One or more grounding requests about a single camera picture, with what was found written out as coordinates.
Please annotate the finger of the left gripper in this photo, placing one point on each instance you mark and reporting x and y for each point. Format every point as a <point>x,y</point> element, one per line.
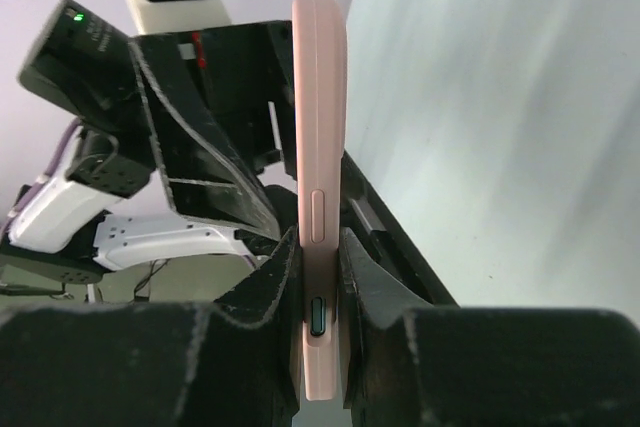
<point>201,170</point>

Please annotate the teal blue phone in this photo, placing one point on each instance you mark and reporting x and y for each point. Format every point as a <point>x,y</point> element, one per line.
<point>318,316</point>

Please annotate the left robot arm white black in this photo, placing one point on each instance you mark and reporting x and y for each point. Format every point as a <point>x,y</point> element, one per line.
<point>100,206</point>

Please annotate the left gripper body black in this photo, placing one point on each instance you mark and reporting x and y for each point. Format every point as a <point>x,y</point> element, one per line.
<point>244,75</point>

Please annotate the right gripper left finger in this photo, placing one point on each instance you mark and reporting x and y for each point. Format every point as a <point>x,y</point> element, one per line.
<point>234,361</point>

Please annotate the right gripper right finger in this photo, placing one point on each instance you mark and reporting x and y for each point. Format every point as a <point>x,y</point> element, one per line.
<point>406,362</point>

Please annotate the pink phone case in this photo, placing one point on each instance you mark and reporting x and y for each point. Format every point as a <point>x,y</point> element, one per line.
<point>320,84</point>

